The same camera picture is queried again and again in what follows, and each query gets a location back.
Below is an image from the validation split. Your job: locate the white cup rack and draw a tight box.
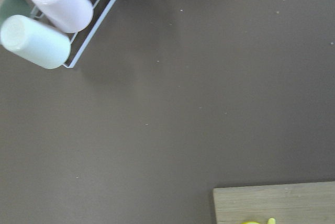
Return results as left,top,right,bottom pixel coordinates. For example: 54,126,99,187
33,0,116,69

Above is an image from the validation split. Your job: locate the pale mint cup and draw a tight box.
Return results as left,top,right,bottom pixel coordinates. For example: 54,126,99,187
1,15,71,69

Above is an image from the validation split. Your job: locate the pale pink cup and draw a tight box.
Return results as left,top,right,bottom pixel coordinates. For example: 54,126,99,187
32,0,93,33

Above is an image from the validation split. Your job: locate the lemon slice near edge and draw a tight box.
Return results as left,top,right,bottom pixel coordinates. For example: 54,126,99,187
241,221,260,224

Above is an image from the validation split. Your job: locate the yellow plastic knife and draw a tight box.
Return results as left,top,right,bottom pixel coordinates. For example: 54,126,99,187
267,218,276,224

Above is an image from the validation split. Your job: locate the wooden cutting board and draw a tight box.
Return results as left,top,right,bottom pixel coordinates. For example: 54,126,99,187
213,182,334,223

